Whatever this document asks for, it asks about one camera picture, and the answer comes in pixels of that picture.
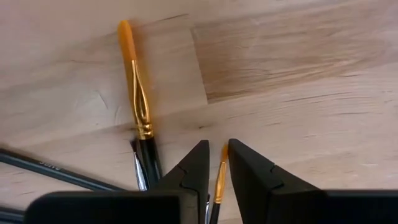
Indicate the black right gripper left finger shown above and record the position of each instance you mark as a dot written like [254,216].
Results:
[186,174]

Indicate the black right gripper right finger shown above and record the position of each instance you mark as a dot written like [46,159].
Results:
[258,186]

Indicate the small black paintbrush gold ferrule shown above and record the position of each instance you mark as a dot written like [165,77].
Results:
[221,177]

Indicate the black paintbrush wide orange bristles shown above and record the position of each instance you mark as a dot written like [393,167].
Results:
[136,93]

